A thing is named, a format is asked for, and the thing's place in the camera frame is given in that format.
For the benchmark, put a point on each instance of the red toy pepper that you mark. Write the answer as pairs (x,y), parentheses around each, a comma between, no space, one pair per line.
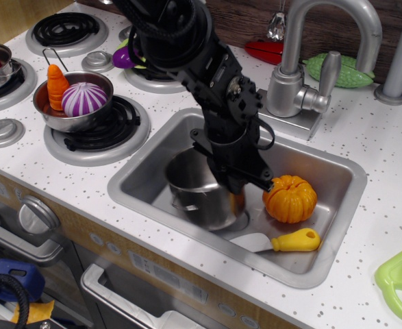
(270,52)

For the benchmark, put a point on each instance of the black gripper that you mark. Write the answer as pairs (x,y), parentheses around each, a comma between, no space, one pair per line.
(238,162)

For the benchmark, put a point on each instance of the silver stove knob front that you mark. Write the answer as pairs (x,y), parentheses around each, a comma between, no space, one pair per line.
(11,131)

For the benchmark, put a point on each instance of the silver toy faucet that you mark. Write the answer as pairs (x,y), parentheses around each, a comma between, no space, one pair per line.
(300,92)

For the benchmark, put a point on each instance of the front left stove burner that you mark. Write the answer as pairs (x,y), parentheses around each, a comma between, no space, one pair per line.
(19,88)

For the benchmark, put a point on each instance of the green toy bitter gourd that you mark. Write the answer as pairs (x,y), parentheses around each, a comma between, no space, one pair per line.
(349,76)

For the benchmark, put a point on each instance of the tall steel pot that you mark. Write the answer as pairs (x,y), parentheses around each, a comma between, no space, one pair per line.
(197,194)

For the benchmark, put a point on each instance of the orange toy pumpkin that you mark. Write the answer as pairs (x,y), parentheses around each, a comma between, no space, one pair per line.
(291,200)

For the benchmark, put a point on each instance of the silver stove knob back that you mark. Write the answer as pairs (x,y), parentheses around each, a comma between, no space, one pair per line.
(124,33)

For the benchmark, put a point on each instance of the orange toy carrot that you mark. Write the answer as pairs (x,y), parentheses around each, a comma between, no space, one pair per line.
(57,84)

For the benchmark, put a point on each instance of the purple toy eggplant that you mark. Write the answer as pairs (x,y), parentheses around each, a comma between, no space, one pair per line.
(121,59)

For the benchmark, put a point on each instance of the yellow handled toy knife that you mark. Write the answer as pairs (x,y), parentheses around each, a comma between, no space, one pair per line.
(303,240)

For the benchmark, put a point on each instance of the silver pole with base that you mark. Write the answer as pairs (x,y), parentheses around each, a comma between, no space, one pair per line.
(401,61)

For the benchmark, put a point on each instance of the silver dishwasher door handle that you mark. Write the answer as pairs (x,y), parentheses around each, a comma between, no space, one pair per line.
(135,314)

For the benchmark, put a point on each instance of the green toy plate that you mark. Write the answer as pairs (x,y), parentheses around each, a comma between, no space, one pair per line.
(135,63)

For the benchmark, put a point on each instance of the steel pan with handle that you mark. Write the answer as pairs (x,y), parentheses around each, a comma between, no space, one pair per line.
(58,120)

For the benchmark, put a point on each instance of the front right stove burner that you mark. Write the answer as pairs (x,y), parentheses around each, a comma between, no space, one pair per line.
(120,135)

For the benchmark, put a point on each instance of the back left stove burner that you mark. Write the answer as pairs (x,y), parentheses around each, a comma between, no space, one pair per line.
(68,33)

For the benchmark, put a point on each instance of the hanging silver utensil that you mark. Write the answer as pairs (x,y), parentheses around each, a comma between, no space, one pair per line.
(276,29)

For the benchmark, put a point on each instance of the purple white toy onion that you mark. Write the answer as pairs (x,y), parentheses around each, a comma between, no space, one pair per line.
(83,98)

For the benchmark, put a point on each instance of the silver oven door handle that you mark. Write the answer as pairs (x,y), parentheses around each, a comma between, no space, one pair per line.
(44,255)

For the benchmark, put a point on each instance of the silver toy sink basin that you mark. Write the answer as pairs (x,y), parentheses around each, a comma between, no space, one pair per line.
(141,186)

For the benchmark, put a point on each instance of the blue plastic device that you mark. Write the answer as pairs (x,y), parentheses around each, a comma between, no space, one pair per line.
(27,275)

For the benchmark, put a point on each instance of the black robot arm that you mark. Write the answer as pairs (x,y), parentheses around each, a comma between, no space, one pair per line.
(178,39)

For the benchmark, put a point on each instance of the silver oven dial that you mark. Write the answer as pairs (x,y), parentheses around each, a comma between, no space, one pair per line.
(35,217)

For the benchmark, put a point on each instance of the back right stove burner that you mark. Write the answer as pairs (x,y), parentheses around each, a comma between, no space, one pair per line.
(161,87)

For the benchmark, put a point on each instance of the silver stove knob middle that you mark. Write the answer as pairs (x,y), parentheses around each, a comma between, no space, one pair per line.
(98,62)

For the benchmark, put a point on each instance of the yellow cloth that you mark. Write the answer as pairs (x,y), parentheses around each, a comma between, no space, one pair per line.
(37,312)

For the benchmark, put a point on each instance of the silver stove knob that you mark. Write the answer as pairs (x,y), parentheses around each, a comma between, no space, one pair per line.
(11,131)
(124,33)
(98,62)

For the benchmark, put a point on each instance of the stove burner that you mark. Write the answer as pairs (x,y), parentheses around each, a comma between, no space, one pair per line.
(19,88)
(68,33)
(120,135)
(161,87)

